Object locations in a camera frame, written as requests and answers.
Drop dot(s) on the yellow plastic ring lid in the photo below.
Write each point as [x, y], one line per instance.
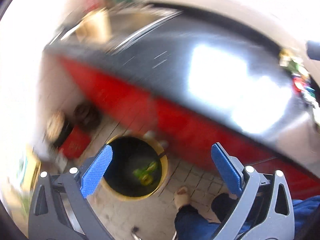
[144, 175]

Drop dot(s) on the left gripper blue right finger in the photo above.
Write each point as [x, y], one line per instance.
[229, 168]

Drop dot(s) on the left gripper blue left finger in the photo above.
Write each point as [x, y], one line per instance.
[93, 170]

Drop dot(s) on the red square container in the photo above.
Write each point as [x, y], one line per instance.
[75, 144]

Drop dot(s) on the yellow-rimmed black trash bin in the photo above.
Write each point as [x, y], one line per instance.
[130, 152]

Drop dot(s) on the red cabinet door right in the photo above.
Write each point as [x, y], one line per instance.
[190, 135]

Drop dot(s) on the floral lid clay pot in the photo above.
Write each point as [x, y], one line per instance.
[58, 128]

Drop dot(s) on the person's dark trouser leg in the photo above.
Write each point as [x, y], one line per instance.
[189, 224]

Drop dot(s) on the dark brown jar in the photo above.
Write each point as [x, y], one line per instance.
[87, 116]

